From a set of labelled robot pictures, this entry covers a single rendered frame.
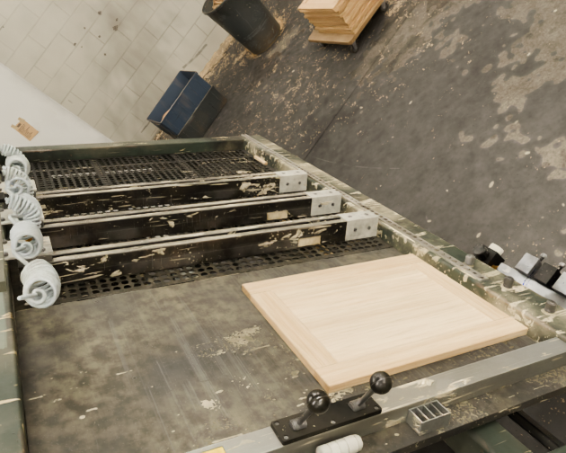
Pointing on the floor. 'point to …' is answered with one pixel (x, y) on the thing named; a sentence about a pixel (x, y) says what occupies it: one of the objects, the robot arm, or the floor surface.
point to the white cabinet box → (26, 111)
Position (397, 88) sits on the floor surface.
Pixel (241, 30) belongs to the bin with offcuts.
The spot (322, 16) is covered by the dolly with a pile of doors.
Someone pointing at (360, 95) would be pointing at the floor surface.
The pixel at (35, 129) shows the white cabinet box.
